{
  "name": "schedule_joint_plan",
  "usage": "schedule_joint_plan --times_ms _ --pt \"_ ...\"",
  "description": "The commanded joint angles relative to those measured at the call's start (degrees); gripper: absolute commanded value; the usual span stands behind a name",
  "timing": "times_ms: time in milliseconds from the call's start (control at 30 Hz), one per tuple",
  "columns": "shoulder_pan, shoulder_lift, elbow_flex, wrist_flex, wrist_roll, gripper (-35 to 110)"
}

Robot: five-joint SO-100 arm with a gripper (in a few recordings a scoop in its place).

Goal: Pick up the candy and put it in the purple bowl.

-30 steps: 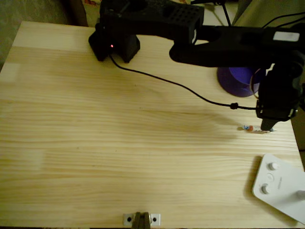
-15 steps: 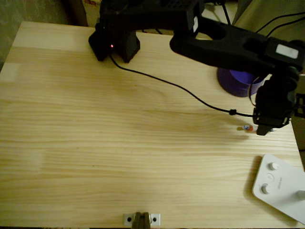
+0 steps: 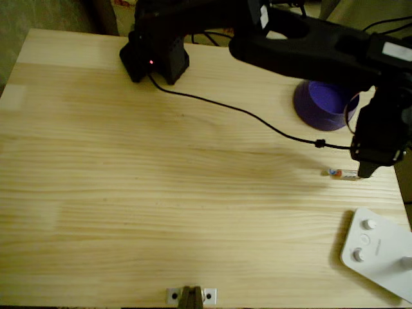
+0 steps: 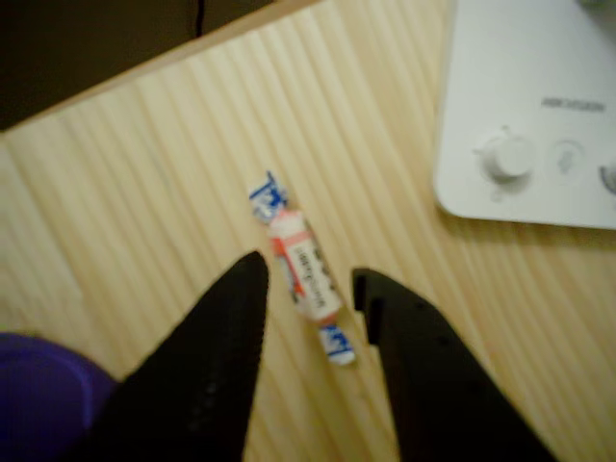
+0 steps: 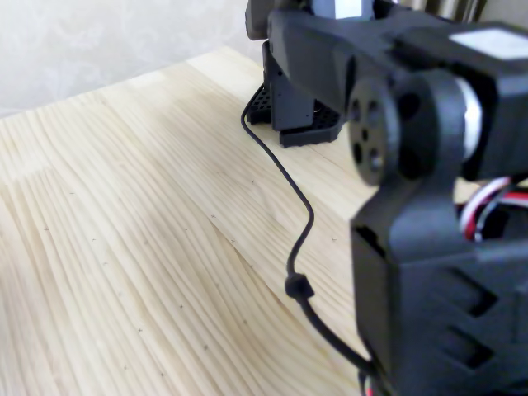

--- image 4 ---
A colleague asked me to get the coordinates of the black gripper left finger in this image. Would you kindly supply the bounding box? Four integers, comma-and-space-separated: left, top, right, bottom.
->
71, 248, 270, 462

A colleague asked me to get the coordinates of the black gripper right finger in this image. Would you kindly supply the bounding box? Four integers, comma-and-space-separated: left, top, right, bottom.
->
351, 267, 560, 462

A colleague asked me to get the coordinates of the white blue candy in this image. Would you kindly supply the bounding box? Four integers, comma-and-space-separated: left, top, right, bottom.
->
247, 169, 358, 369

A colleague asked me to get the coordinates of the purple plastic bowl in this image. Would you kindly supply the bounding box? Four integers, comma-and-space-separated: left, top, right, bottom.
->
0, 330, 119, 462

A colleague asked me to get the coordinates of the white camera stand base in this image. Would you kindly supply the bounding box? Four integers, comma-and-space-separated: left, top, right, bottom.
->
431, 0, 616, 231

